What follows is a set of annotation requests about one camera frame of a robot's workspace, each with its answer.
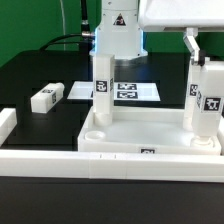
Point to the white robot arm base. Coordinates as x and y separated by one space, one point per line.
118 32

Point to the white front fence bar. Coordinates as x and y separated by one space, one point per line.
97 165

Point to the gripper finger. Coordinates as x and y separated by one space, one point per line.
197 55

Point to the white right fence block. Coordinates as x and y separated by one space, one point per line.
221 135

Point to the white fence block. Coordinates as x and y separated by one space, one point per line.
221 135
8 121

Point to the white desk top tray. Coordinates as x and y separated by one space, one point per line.
142 130

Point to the white marker base plate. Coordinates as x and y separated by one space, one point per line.
123 91

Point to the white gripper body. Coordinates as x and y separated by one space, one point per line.
177 15

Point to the white left fence block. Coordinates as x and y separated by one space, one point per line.
8 121

